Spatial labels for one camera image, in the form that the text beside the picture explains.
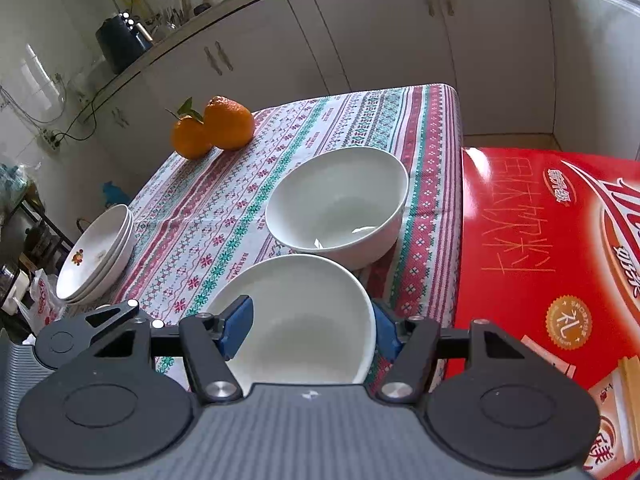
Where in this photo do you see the white ceramic bowl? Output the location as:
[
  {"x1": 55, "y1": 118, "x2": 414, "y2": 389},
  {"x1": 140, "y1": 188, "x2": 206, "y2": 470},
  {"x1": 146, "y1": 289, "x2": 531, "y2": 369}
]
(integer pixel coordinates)
[
  {"x1": 264, "y1": 147, "x2": 411, "y2": 272},
  {"x1": 204, "y1": 253, "x2": 377, "y2": 386}
]

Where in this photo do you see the orange citrus fruit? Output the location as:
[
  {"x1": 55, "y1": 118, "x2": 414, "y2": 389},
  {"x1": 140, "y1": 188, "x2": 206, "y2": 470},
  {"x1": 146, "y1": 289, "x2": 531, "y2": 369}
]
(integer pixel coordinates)
[{"x1": 202, "y1": 95, "x2": 256, "y2": 151}]

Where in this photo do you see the large white fruit-print plate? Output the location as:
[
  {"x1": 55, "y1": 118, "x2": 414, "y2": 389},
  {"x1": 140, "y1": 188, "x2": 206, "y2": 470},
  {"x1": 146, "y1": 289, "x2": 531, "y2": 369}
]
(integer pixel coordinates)
[{"x1": 55, "y1": 204, "x2": 132, "y2": 301}]

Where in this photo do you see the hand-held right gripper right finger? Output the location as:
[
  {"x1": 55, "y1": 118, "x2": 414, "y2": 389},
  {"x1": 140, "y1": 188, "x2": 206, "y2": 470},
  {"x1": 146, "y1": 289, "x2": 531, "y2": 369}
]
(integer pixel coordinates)
[{"x1": 374, "y1": 300, "x2": 557, "y2": 404}]

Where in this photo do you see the white power strip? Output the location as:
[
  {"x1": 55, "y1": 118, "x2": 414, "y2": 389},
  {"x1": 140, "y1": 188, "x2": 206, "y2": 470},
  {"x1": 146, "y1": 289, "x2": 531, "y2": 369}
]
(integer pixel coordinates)
[{"x1": 40, "y1": 127, "x2": 64, "y2": 154}]

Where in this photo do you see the black metal shelf rack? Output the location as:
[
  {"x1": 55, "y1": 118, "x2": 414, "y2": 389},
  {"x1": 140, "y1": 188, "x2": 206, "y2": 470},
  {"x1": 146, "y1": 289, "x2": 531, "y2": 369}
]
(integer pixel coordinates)
[{"x1": 0, "y1": 160, "x2": 76, "y2": 321}]

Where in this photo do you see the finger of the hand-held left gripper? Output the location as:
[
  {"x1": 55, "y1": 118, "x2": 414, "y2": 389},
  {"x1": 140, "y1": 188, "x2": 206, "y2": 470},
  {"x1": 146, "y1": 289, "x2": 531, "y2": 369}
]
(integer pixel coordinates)
[{"x1": 82, "y1": 299, "x2": 166, "y2": 333}]

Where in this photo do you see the black power cable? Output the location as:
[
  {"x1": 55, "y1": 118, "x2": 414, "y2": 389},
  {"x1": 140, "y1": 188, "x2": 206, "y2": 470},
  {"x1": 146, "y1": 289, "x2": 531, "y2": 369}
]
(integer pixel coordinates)
[{"x1": 52, "y1": 72, "x2": 146, "y2": 143}]

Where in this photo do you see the white red plastic bag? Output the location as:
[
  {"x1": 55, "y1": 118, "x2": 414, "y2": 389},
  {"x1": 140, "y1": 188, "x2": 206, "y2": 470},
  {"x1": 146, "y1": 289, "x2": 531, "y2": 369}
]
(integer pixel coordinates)
[{"x1": 17, "y1": 269, "x2": 67, "y2": 333}]

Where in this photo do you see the white kitchen cabinet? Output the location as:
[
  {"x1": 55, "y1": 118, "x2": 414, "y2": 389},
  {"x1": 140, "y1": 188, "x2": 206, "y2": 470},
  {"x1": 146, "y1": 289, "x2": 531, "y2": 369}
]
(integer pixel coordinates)
[{"x1": 75, "y1": 0, "x2": 558, "y2": 161}]

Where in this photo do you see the red printed gift box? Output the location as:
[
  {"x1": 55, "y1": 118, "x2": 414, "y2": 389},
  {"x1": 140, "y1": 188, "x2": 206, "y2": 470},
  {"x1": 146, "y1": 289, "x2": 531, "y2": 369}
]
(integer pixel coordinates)
[{"x1": 442, "y1": 146, "x2": 640, "y2": 480}]

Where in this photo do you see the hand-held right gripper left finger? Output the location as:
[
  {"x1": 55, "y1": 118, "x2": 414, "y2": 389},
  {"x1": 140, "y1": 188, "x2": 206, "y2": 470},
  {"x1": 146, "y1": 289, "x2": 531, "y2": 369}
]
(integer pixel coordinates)
[{"x1": 60, "y1": 295, "x2": 255, "y2": 404}]

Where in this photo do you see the white refrigerator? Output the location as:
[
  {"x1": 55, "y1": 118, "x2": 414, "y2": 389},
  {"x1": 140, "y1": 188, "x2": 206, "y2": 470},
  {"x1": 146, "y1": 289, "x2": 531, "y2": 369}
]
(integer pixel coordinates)
[{"x1": 547, "y1": 0, "x2": 640, "y2": 161}]

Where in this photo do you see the orange with green leaf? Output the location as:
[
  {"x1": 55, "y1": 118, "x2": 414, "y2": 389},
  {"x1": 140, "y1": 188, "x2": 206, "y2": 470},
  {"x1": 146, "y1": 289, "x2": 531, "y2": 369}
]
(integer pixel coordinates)
[{"x1": 166, "y1": 97, "x2": 215, "y2": 161}]

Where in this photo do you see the black kitchen appliance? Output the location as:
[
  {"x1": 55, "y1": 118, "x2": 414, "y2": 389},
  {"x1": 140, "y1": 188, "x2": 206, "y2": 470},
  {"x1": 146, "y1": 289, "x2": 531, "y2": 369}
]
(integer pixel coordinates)
[{"x1": 96, "y1": 12, "x2": 154, "y2": 75}]

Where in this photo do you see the patterned red green tablecloth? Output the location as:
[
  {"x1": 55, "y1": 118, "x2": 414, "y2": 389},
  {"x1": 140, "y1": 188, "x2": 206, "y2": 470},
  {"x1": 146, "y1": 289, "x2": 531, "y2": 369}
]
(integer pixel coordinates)
[{"x1": 107, "y1": 84, "x2": 463, "y2": 396}]

